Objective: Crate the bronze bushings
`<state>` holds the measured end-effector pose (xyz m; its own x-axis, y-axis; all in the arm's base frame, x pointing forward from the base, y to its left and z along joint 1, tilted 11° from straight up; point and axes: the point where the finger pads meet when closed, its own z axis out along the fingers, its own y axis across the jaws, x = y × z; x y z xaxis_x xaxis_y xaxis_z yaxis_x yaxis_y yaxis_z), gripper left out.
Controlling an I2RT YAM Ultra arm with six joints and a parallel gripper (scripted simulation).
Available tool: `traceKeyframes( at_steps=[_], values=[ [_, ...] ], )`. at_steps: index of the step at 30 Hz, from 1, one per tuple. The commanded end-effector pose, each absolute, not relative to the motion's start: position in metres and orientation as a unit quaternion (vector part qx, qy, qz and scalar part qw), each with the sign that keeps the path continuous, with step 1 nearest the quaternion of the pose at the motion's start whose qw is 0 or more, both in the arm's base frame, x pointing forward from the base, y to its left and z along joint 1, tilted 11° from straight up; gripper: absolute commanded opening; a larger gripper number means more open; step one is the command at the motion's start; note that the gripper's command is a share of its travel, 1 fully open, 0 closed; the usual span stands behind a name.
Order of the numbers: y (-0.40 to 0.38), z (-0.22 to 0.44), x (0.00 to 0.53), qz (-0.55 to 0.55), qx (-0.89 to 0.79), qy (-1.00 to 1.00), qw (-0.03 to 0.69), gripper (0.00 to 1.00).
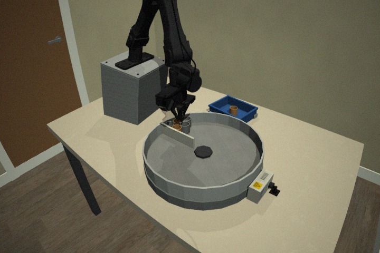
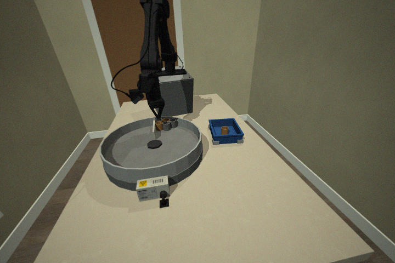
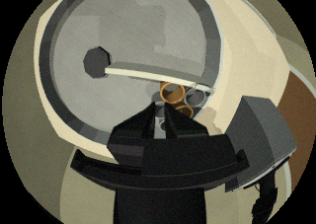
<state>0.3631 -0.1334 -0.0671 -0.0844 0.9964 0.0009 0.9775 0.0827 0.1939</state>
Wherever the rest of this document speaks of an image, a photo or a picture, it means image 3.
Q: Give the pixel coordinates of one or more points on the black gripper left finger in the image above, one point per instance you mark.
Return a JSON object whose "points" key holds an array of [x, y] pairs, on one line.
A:
{"points": [[139, 124]]}

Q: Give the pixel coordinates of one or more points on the grey metal bushing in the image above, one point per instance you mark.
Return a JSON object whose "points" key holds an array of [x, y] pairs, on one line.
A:
{"points": [[195, 99], [159, 109], [162, 124]]}

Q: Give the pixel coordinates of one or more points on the bronze bushing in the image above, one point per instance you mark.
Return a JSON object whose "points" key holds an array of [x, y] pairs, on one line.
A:
{"points": [[171, 96], [186, 110]]}

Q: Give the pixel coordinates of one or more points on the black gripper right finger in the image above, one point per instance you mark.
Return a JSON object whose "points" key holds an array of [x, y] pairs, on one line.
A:
{"points": [[181, 125]]}

